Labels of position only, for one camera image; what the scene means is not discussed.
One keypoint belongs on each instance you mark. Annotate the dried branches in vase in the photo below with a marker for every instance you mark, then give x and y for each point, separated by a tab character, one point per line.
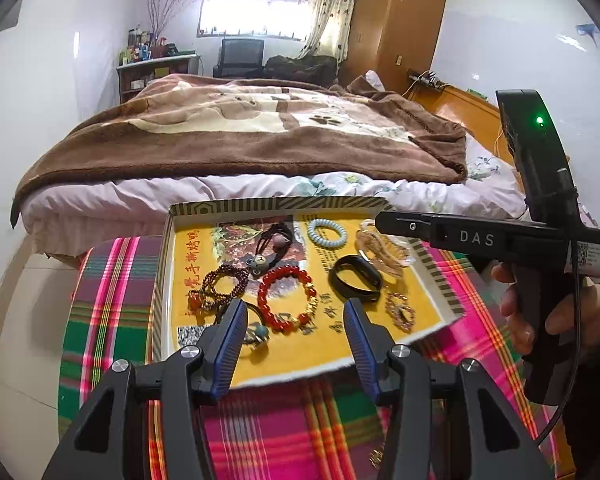
162	20

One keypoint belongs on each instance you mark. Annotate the dark bag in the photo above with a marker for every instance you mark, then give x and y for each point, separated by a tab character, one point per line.
300	66

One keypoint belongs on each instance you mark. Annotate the blue wall sticker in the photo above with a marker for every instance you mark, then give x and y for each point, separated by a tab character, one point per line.
592	40

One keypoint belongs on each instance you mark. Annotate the plaid tablecloth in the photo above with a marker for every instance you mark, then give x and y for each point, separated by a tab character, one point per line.
115	320

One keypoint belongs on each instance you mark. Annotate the brown plush blanket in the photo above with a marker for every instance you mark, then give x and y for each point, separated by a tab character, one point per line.
205	150

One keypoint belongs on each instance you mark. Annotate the small gold ornament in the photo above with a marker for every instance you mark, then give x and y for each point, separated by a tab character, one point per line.
376	456

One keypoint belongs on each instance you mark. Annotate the white pillow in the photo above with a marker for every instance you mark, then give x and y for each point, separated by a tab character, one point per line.
375	80

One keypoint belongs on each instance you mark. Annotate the clear hair claw clip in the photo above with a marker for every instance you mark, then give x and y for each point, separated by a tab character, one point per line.
380	255

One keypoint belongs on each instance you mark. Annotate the wooden headboard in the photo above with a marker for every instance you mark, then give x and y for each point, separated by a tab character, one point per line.
460	110

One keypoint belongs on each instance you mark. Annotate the group of bottles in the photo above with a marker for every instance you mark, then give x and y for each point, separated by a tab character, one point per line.
140	50

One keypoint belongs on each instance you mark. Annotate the black wrist band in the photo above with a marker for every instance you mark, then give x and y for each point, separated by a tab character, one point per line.
340	285

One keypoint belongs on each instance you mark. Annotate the window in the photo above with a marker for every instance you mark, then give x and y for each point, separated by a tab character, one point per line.
250	15

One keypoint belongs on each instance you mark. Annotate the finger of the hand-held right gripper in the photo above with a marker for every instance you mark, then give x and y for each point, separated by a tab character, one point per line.
405	227

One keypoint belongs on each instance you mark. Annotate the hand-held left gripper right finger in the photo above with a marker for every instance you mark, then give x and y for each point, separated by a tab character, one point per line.
362	345

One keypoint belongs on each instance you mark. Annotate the wooden shelf unit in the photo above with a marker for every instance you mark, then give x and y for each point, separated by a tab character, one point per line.
140	75

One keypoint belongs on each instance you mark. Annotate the patterned curtain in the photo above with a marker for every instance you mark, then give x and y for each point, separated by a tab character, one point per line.
330	5

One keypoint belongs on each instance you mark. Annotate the person's right hand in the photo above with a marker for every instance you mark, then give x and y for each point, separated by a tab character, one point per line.
575	310

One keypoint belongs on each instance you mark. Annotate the power strip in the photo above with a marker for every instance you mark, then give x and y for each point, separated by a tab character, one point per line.
422	79

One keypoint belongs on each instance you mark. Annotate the black television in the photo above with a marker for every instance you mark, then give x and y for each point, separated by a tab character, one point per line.
240	55

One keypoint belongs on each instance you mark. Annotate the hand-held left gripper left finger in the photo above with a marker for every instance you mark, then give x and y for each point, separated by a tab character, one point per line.
227	345

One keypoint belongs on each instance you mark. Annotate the wooden wardrobe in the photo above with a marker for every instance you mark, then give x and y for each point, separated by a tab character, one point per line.
400	15

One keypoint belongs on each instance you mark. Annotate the white floral bed sheet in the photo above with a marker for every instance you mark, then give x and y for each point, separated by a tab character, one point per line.
130	195

